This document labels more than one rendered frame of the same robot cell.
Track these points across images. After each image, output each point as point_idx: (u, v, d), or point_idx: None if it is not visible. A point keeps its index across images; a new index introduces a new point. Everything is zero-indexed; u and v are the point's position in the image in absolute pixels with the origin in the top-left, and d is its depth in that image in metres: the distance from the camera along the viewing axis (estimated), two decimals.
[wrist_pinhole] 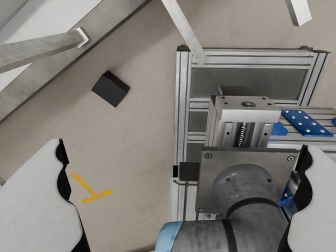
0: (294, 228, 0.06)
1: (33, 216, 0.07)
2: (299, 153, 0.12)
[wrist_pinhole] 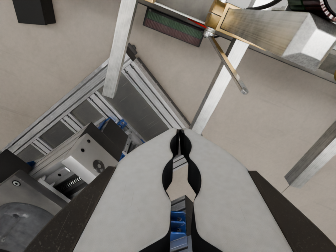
0: (198, 215, 0.07)
1: (138, 192, 0.08)
2: (179, 137, 0.13)
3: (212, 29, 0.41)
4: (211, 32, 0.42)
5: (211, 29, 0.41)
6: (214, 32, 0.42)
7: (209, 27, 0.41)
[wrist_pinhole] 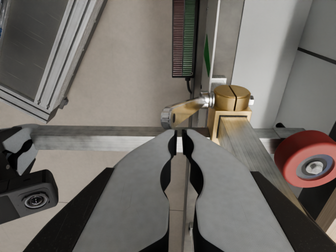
0: (200, 215, 0.07)
1: (136, 193, 0.08)
2: (181, 137, 0.13)
3: (214, 97, 0.28)
4: (209, 99, 0.28)
5: (213, 96, 0.28)
6: (211, 104, 0.28)
7: (213, 93, 0.28)
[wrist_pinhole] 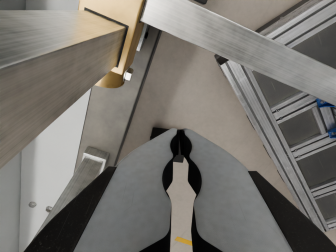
0: (198, 215, 0.07)
1: (138, 192, 0.08)
2: (179, 137, 0.13)
3: None
4: None
5: None
6: None
7: None
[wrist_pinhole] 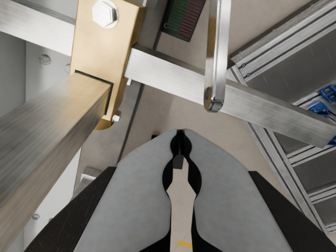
0: (198, 215, 0.07)
1: (138, 192, 0.08)
2: (179, 137, 0.13)
3: None
4: None
5: None
6: None
7: None
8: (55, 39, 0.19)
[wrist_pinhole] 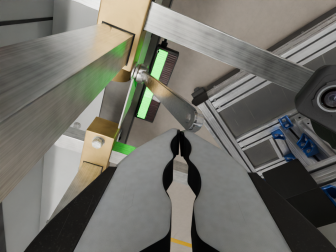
0: (198, 217, 0.07)
1: (138, 192, 0.08)
2: (179, 139, 0.13)
3: (131, 74, 0.26)
4: (136, 73, 0.26)
5: (131, 75, 0.26)
6: (136, 67, 0.26)
7: (130, 78, 0.27)
8: (73, 146, 0.37)
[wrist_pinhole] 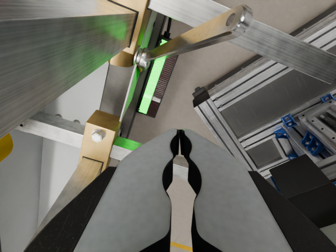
0: (198, 215, 0.07)
1: (138, 192, 0.08)
2: (179, 137, 0.13)
3: (135, 56, 0.24)
4: (139, 56, 0.25)
5: (135, 58, 0.25)
6: (140, 50, 0.25)
7: (133, 62, 0.25)
8: (72, 140, 0.35)
